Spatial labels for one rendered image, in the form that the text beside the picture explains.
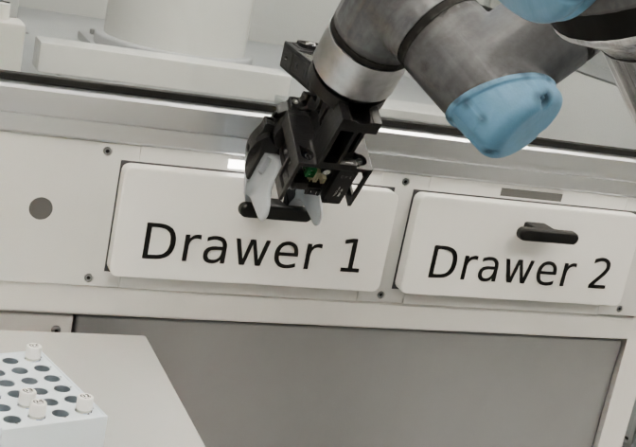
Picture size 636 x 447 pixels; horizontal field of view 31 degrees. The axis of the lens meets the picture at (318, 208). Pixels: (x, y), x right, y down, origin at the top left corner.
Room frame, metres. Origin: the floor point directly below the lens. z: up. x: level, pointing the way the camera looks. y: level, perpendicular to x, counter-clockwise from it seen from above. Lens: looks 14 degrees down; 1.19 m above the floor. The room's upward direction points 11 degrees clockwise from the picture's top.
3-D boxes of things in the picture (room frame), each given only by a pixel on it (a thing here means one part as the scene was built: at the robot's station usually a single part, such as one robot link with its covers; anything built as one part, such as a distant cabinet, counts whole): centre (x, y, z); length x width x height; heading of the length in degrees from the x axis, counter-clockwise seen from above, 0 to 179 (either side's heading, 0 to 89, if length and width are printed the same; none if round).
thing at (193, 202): (1.10, 0.06, 0.87); 0.29 x 0.02 x 0.11; 114
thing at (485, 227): (1.23, -0.23, 0.87); 0.29 x 0.02 x 0.11; 114
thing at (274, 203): (1.08, 0.04, 0.91); 0.07 x 0.04 x 0.01; 114
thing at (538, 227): (1.21, -0.24, 0.91); 0.07 x 0.04 x 0.01; 114
